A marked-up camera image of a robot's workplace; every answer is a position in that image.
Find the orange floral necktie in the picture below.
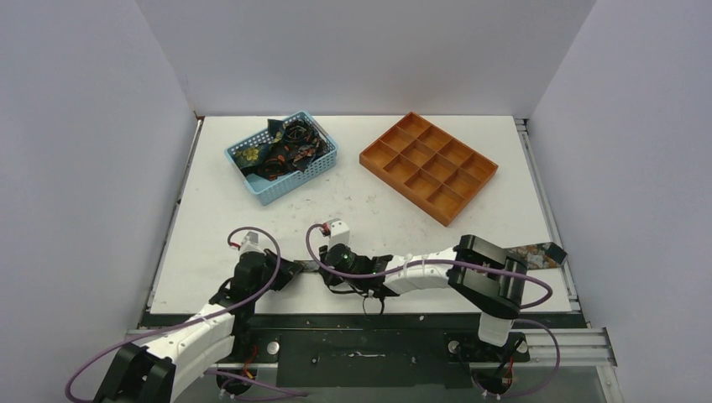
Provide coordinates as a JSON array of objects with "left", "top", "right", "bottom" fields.
[{"left": 299, "top": 235, "right": 568, "bottom": 276}]

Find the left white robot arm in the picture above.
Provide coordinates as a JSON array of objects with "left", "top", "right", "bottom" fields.
[{"left": 93, "top": 249, "right": 303, "bottom": 402}]

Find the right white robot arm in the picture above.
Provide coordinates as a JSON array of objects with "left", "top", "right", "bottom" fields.
[{"left": 319, "top": 235, "right": 527, "bottom": 360}]

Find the light blue plastic basket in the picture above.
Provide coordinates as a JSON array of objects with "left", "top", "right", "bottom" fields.
[{"left": 224, "top": 111, "right": 338, "bottom": 206}]

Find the dark tie with yellow flowers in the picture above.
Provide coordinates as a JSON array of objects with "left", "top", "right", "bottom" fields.
[{"left": 232, "top": 145, "right": 272, "bottom": 175}]

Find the black tie with orange swirls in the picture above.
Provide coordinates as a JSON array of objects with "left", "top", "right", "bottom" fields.
[{"left": 250, "top": 119, "right": 328, "bottom": 181}]

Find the orange wooden compartment tray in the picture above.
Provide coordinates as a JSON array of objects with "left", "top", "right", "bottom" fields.
[{"left": 359, "top": 112, "right": 499, "bottom": 227}]

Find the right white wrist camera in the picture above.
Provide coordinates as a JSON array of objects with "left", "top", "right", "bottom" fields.
[{"left": 324, "top": 218, "right": 350, "bottom": 249}]

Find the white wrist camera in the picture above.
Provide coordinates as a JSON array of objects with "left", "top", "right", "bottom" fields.
[
  {"left": 324, "top": 218, "right": 350, "bottom": 249},
  {"left": 238, "top": 231, "right": 263, "bottom": 254}
]

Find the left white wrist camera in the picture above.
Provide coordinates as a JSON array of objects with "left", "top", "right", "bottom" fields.
[{"left": 238, "top": 231, "right": 263, "bottom": 254}]

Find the black metal base plate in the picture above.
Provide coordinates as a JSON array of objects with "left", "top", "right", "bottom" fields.
[{"left": 217, "top": 313, "right": 531, "bottom": 388}]

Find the aluminium frame rail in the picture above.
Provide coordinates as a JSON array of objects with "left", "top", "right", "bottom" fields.
[{"left": 514, "top": 118, "right": 624, "bottom": 402}]

